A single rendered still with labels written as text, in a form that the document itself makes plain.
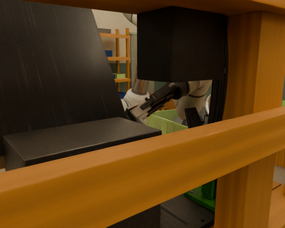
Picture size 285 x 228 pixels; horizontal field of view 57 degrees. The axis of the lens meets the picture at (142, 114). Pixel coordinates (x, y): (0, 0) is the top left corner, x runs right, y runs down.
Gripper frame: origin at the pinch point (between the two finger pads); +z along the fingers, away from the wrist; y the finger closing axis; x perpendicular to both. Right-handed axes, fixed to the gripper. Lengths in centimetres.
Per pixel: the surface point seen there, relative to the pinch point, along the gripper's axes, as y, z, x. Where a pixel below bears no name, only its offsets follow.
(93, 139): 19.6, 24.8, 5.7
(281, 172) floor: -194, -218, 106
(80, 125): 10.6, 21.5, -2.1
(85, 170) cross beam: 38, 35, 14
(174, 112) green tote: -112, -98, -18
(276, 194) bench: -19, -33, 53
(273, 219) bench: -10, -16, 53
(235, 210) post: 4.8, 1.8, 38.5
